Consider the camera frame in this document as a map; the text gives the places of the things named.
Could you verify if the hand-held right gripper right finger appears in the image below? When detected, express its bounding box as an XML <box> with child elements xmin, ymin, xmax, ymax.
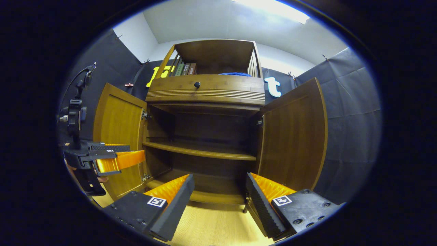
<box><xmin>246</xmin><ymin>173</ymin><xmax>346</xmax><ymax>240</ymax></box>

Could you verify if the wooden double-door shoe cabinet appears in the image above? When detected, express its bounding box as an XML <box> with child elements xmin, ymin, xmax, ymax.
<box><xmin>93</xmin><ymin>39</ymin><xmax>328</xmax><ymax>219</ymax></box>

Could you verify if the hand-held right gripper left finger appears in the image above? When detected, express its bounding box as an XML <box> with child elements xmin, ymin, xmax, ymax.
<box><xmin>102</xmin><ymin>174</ymin><xmax>195</xmax><ymax>242</ymax></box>

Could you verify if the wooden drawer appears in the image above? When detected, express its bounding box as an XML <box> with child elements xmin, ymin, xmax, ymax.
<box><xmin>146</xmin><ymin>74</ymin><xmax>266</xmax><ymax>106</ymax></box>

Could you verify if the wooden shoe cabinet door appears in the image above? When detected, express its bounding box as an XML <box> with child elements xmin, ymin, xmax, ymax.
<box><xmin>93</xmin><ymin>83</ymin><xmax>148</xmax><ymax>201</ymax></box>
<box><xmin>244</xmin><ymin>78</ymin><xmax>328</xmax><ymax>219</ymax></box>

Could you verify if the wooden cabinet shelf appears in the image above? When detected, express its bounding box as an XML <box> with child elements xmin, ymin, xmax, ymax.
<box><xmin>143</xmin><ymin>141</ymin><xmax>257</xmax><ymax>161</ymax></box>

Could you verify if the black backdrop cloth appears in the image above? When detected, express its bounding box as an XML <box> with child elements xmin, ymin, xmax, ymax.
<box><xmin>58</xmin><ymin>29</ymin><xmax>382</xmax><ymax>205</ymax></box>

